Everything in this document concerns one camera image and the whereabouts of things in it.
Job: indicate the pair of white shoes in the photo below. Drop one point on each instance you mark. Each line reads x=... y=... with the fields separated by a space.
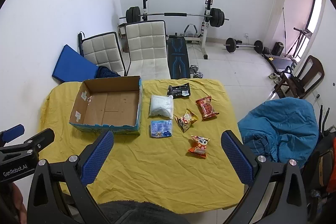
x=274 y=76

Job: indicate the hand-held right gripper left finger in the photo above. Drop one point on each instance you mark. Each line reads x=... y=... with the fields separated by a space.
x=98 y=158

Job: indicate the white barbell rack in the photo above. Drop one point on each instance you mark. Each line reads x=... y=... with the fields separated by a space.
x=205 y=37

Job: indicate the short barbell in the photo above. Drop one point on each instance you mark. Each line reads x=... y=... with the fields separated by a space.
x=244 y=45

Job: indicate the thin leaning bar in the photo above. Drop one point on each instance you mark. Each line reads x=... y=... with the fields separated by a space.
x=284 y=22

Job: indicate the dark fleece garment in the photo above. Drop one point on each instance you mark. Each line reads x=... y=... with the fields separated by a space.
x=141 y=213

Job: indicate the dark blue cloth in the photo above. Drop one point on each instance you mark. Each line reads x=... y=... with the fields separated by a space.
x=105 y=73

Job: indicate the red snack packet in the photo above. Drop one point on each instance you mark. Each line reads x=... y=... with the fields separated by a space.
x=207 y=108

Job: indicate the person's left forearm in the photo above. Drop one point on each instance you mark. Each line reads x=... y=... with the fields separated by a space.
x=14 y=203

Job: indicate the light blue packet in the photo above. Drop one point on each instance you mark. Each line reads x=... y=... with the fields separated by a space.
x=161 y=128

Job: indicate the blue duvet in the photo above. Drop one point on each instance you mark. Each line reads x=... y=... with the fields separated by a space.
x=283 y=129

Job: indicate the chrome dumbbell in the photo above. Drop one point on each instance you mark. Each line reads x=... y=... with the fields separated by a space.
x=193 y=68
x=198 y=74

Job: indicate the treadmill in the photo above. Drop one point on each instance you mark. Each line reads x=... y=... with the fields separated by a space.
x=281 y=62

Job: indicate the large white padded chair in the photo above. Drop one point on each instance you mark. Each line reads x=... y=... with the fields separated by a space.
x=147 y=48

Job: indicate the window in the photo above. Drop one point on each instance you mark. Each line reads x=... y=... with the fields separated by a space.
x=314 y=12

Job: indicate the cardboard box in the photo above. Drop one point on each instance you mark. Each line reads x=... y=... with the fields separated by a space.
x=105 y=108

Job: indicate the white soft packet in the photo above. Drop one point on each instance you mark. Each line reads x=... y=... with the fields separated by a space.
x=160 y=106

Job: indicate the long barbell with black plates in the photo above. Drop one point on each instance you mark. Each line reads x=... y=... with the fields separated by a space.
x=176 y=14

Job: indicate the orange panda snack packet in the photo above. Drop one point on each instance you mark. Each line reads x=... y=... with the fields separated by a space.
x=198 y=146

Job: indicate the yellow panda snack packet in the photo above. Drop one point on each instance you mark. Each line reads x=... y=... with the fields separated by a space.
x=187 y=120

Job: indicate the blue foam mat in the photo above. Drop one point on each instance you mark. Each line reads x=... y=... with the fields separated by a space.
x=69 y=66

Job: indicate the black and blue weight bench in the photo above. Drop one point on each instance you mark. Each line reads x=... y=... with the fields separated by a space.
x=178 y=56

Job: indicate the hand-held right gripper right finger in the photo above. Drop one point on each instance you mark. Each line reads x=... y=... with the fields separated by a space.
x=237 y=158

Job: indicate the loose black weight plates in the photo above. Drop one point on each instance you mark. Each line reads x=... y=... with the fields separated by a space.
x=265 y=50

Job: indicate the black snack packet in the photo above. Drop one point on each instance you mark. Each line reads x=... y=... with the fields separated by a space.
x=179 y=91

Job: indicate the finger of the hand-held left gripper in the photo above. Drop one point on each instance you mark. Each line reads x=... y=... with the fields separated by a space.
x=12 y=133
x=39 y=141

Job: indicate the dark wooden chair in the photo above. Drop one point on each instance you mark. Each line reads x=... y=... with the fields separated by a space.
x=313 y=69

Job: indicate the yellow tablecloth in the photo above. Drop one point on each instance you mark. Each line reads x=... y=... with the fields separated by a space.
x=157 y=174

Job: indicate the small white padded chair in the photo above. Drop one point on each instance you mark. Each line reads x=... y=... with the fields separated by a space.
x=102 y=52

